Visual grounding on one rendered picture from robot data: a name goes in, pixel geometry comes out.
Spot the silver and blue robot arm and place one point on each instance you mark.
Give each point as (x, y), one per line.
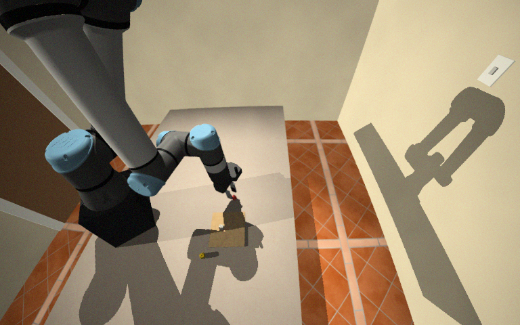
(84, 54)

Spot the tan square mat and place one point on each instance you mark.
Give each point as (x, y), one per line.
(233, 233)

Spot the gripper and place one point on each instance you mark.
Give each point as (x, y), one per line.
(223, 175)

